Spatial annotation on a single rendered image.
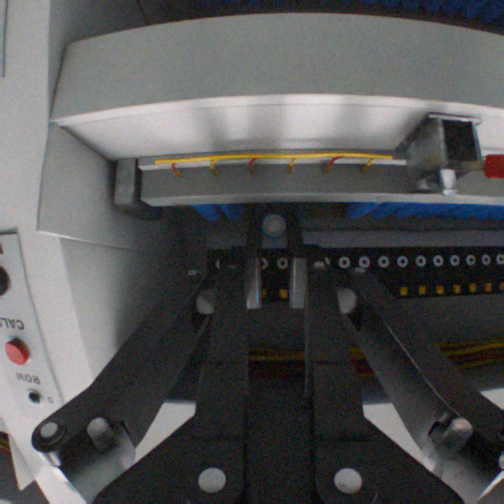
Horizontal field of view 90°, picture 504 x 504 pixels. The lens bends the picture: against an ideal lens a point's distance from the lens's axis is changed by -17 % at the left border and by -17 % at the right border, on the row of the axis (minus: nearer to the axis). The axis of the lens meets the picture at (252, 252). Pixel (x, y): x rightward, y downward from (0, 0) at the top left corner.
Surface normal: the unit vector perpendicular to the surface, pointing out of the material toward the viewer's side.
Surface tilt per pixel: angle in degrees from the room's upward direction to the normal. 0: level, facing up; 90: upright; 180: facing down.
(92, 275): 90
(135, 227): 90
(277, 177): 109
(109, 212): 90
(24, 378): 90
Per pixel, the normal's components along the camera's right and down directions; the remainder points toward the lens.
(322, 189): -0.07, -0.08
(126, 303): 1.00, -0.01
